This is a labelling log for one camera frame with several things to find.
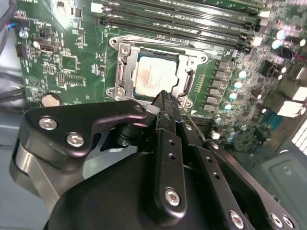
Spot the metal socket cover frame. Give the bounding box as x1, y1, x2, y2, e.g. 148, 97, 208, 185
116, 44, 196, 101

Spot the silver topped CPU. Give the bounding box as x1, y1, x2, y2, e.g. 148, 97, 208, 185
131, 47, 184, 99

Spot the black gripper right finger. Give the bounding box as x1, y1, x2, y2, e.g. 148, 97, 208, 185
172, 95, 302, 230

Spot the metal wire locking lever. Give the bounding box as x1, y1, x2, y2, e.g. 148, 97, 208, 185
179, 106, 208, 143
117, 38, 202, 50

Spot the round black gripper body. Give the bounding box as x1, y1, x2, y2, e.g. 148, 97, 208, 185
44, 149, 227, 230

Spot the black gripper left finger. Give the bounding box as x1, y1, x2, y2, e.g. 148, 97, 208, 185
9, 90, 188, 225

